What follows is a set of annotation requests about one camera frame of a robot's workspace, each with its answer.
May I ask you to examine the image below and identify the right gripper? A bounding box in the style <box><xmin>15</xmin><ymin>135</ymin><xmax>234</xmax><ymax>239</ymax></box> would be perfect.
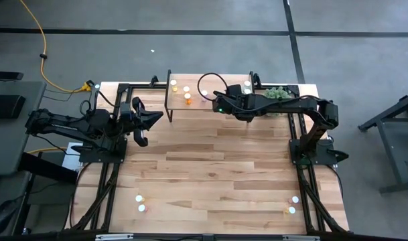
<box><xmin>212</xmin><ymin>92</ymin><xmax>255</xmax><ymax>121</ymax></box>

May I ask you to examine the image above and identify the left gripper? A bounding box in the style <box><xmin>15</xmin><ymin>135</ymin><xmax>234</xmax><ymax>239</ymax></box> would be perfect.
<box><xmin>119</xmin><ymin>97</ymin><xmax>164</xmax><ymax>147</ymax></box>

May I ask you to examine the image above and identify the green plant in woven pot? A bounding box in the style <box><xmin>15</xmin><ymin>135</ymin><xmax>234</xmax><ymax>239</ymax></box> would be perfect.
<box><xmin>263</xmin><ymin>86</ymin><xmax>292</xmax><ymax>118</ymax></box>

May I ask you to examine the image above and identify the grey desk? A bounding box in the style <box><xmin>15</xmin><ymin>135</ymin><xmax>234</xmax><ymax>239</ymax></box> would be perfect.
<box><xmin>0</xmin><ymin>80</ymin><xmax>46</xmax><ymax>177</ymax></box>

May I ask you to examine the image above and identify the black computer mouse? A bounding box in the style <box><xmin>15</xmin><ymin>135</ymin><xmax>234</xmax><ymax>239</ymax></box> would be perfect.
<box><xmin>0</xmin><ymin>198</ymin><xmax>19</xmax><ymax>236</ymax></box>

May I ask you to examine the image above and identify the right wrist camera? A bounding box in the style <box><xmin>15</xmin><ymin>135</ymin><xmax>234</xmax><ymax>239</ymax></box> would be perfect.
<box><xmin>227</xmin><ymin>84</ymin><xmax>242</xmax><ymax>98</ymax></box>

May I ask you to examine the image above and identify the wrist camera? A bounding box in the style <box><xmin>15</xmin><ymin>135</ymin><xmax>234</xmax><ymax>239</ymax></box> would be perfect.
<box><xmin>119</xmin><ymin>102</ymin><xmax>133</xmax><ymax>123</ymax></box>
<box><xmin>227</xmin><ymin>84</ymin><xmax>242</xmax><ymax>98</ymax></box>

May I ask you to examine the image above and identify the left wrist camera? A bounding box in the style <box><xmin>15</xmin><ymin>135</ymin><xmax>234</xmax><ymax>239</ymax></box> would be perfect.
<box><xmin>119</xmin><ymin>102</ymin><xmax>133</xmax><ymax>123</ymax></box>

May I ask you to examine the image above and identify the black camera cable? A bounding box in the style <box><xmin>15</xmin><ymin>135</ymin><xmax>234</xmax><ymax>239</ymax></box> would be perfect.
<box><xmin>197</xmin><ymin>72</ymin><xmax>230</xmax><ymax>102</ymax></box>

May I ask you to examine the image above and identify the wooden shelf black metal frame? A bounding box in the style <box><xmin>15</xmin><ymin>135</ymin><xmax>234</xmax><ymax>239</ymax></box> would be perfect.
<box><xmin>164</xmin><ymin>69</ymin><xmax>257</xmax><ymax>123</ymax></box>

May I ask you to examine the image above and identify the black aluminium rig frame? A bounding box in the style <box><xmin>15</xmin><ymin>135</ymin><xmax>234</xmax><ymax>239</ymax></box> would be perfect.
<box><xmin>65</xmin><ymin>75</ymin><xmax>350</xmax><ymax>241</ymax></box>

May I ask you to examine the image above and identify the yellow extension cable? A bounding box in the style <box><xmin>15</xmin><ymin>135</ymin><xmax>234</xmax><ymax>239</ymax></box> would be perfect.
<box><xmin>18</xmin><ymin>0</ymin><xmax>92</xmax><ymax>94</ymax></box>

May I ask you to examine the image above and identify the silver bracket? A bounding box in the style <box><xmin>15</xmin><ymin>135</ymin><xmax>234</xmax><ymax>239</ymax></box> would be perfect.
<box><xmin>94</xmin><ymin>233</ymin><xmax>135</xmax><ymax>241</ymax></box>
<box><xmin>282</xmin><ymin>234</ymin><xmax>320</xmax><ymax>241</ymax></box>

